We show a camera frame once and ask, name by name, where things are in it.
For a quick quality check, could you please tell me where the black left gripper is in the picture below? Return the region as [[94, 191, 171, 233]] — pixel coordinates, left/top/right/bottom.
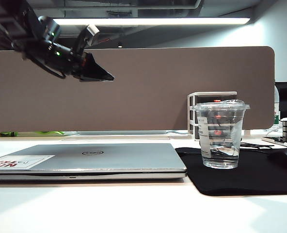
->
[[67, 50, 115, 82]]

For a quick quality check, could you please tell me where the clear plastic cup with lid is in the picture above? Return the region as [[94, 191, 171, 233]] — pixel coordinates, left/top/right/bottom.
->
[[193, 99, 251, 169]]

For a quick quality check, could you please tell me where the silver Dell laptop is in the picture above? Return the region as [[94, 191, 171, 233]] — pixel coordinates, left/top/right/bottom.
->
[[0, 143, 188, 182]]

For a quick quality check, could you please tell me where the brown desk divider panel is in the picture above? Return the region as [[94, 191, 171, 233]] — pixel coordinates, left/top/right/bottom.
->
[[0, 46, 275, 133]]

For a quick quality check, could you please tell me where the long ceiling light strip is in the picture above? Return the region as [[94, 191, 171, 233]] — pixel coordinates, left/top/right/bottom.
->
[[0, 17, 251, 26]]

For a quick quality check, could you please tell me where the white red sticker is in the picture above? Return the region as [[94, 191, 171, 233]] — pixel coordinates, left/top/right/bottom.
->
[[0, 155, 55, 169]]

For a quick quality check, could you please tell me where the white bottle with green label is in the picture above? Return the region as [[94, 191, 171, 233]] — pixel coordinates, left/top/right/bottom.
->
[[273, 86, 282, 127]]

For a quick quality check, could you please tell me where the black mouse pad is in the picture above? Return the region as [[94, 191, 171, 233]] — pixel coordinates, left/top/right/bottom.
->
[[175, 147, 287, 197]]

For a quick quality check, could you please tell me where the black computer mouse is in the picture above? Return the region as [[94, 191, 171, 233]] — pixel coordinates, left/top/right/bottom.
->
[[267, 147, 287, 168]]

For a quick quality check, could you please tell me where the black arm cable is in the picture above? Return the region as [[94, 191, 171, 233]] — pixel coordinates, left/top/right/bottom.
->
[[22, 54, 67, 80]]

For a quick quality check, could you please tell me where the white wrist camera black mount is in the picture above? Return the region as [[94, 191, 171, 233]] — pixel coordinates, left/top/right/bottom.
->
[[73, 24, 100, 53]]

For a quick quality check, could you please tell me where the grey desk cable cover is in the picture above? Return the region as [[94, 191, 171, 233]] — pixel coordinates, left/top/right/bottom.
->
[[60, 135, 171, 141]]

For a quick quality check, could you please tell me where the white drawer organizer frame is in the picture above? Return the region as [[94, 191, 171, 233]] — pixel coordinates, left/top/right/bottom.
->
[[187, 91, 238, 141]]

